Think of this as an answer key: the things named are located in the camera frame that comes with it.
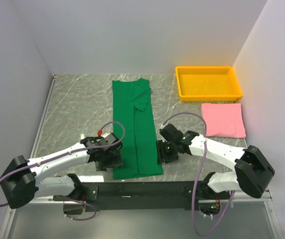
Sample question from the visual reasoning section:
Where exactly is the aluminium extrusion rail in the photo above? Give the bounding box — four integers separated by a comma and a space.
9, 183, 272, 205

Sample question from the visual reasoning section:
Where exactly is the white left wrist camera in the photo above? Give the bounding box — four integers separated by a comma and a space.
96, 129, 112, 140

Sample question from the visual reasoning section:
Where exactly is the yellow plastic tray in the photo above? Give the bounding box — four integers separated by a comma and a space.
175, 66, 243, 102

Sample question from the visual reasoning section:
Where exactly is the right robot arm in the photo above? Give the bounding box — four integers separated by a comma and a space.
156, 124, 275, 199

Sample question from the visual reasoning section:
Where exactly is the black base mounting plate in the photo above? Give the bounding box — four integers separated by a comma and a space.
52, 181, 230, 215

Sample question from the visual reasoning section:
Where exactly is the folded pink t shirt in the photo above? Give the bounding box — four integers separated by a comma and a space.
201, 103, 246, 138

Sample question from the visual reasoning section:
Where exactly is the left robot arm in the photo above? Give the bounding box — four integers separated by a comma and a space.
0, 132, 123, 209

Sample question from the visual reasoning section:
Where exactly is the green t shirt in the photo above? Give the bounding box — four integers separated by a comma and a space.
112, 78, 163, 180

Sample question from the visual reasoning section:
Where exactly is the left side aluminium rail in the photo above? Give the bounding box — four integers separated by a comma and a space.
30, 74, 58, 158

